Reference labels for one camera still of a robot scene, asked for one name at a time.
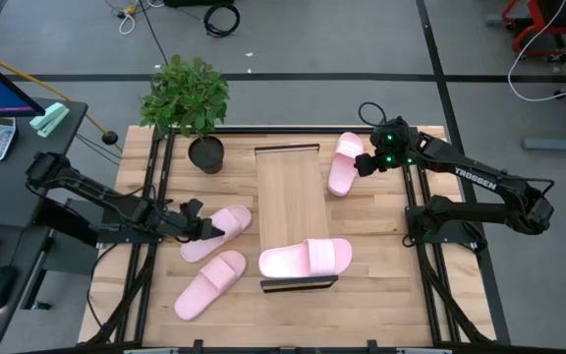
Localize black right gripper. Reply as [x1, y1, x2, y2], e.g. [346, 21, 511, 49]
[355, 117, 420, 177]

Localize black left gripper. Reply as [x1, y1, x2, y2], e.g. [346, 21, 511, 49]
[162, 210, 226, 243]

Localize pink rubber slide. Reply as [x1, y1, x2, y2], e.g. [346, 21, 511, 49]
[257, 238, 354, 279]
[173, 250, 248, 323]
[326, 131, 366, 199]
[180, 205, 254, 264]

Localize wooden shelf with black legs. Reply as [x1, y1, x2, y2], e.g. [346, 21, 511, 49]
[254, 143, 339, 294]

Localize green plant in black pot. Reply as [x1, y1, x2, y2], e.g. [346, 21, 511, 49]
[139, 53, 231, 175]

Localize grey desk foot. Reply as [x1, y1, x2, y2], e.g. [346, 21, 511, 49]
[522, 76, 566, 152]

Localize mint green stapler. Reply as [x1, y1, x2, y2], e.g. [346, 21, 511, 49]
[28, 101, 71, 139]

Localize dark grey side desk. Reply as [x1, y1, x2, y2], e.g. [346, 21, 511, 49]
[0, 97, 89, 351]

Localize red and black cart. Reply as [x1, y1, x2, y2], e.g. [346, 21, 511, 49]
[501, 0, 566, 64]

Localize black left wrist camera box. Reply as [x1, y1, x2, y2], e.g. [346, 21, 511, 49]
[179, 198, 204, 220]

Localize black metal rig frame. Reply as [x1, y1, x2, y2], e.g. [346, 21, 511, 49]
[79, 125, 510, 354]

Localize yellow hanging cord with ball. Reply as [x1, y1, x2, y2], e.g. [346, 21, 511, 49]
[0, 45, 123, 151]

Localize long white floor cable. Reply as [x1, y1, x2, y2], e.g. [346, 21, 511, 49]
[507, 0, 566, 103]

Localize black coiled cable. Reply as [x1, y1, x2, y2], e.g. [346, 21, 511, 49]
[202, 3, 242, 39]

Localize white looped floor cable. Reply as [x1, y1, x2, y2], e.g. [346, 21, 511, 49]
[117, 12, 138, 36]

